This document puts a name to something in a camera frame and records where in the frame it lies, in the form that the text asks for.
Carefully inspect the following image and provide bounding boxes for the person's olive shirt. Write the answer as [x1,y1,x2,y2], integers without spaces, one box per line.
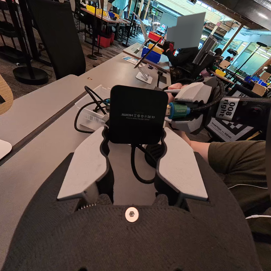
[220,169,271,246]

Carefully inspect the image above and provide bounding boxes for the black stanchion post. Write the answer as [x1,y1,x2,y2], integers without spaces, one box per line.
[87,13,98,60]
[94,4,104,57]

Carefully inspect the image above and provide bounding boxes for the blue storage bin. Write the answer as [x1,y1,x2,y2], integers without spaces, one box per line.
[141,47,163,64]

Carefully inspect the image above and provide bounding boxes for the black floor stand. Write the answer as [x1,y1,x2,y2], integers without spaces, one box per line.
[12,0,49,85]

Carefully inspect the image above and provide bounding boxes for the yellow storage bin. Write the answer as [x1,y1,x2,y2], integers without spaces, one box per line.
[148,43,164,54]

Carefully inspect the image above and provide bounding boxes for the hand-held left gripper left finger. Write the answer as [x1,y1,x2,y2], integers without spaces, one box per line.
[57,126,110,204]

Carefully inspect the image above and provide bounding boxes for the wooden workbench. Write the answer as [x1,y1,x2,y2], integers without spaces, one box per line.
[80,6,133,46]

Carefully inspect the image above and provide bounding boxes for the black textured holder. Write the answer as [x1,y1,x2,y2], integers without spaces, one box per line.
[145,144,165,169]

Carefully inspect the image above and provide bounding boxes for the black round cable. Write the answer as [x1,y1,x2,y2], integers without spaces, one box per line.
[130,144,159,185]

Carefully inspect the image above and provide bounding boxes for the grey computer monitor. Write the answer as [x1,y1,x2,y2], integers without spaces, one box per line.
[192,33,218,66]

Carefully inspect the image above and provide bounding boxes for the person's right forearm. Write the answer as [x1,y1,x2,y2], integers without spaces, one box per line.
[175,130,267,182]

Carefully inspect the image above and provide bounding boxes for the black floor lamp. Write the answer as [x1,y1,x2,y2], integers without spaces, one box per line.
[224,41,270,90]

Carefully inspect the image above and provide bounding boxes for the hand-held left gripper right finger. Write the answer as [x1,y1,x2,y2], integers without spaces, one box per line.
[155,127,209,206]

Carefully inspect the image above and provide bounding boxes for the red storage bin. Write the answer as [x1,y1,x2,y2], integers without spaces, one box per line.
[148,31,163,43]

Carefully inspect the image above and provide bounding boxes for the person's right hand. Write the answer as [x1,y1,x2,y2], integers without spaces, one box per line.
[168,83,185,103]

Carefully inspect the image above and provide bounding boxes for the black HDMI box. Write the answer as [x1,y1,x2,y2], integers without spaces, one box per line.
[109,85,169,145]

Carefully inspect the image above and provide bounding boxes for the clear plastic bin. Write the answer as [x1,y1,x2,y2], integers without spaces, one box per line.
[75,84,111,130]

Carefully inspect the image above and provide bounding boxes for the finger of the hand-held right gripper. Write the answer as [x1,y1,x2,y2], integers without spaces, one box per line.
[169,115,204,135]
[174,81,212,104]

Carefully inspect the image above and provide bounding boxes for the red floor box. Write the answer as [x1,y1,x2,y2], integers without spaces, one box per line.
[97,34,115,48]

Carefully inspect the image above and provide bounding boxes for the black braided HDMI cable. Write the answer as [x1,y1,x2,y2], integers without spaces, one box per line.
[166,78,225,119]

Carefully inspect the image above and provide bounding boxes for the tablet on grey stand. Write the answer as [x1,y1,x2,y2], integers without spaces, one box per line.
[133,38,165,85]

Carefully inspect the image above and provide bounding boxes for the thin black cable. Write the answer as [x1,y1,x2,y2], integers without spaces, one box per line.
[74,85,110,134]

